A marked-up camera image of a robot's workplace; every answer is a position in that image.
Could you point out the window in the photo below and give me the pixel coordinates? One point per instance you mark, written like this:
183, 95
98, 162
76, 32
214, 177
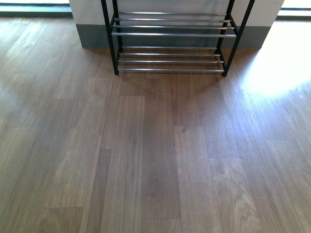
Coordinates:
295, 10
36, 8

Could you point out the right window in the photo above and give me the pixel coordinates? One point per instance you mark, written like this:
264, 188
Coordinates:
295, 10

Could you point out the black metal shoe rack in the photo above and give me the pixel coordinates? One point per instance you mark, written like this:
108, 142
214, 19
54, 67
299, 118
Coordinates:
173, 40

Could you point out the left window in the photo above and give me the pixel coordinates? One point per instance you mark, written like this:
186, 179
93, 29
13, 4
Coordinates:
36, 8

